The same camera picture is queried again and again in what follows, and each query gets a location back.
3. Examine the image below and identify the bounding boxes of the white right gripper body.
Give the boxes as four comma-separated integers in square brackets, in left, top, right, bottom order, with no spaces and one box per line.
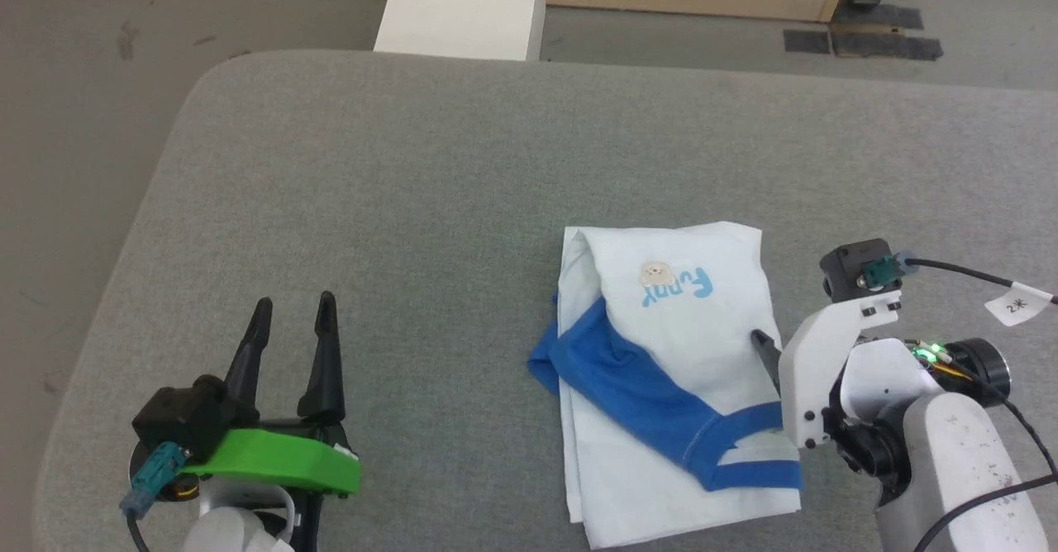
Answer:
[778,291,903,452]

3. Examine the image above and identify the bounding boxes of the white and blue T-shirt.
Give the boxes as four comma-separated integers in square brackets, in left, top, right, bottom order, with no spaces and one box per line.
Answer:
[527,221,805,551]

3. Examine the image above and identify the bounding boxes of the white right cable label tag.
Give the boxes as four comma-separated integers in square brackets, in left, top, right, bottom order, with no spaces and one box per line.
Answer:
[984,281,1056,328]

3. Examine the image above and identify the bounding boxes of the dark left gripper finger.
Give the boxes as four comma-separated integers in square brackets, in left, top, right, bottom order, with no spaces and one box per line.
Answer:
[297,290,347,423]
[222,297,274,409]

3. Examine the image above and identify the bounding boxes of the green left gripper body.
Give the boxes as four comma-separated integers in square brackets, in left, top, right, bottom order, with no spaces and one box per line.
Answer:
[177,417,363,500]

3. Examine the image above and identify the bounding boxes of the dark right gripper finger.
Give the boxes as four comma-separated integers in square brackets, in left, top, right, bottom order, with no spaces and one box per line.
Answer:
[750,328,783,396]

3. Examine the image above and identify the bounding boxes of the white rectangular box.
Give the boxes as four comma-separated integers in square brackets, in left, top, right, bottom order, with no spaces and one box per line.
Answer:
[373,0,547,64]

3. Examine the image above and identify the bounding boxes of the black left cable teal plug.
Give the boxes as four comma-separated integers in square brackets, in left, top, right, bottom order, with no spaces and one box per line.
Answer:
[119,441,188,552]

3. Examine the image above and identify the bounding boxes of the black right cable teal plug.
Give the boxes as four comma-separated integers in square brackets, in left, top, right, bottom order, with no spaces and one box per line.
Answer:
[863,252,1058,305]

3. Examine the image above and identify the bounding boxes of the grey fabric work surface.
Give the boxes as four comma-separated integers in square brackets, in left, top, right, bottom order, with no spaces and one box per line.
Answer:
[32,49,1058,552]

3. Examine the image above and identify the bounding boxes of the black cable teal plug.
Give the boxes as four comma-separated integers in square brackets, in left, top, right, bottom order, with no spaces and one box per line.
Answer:
[863,252,1058,305]
[119,441,188,552]

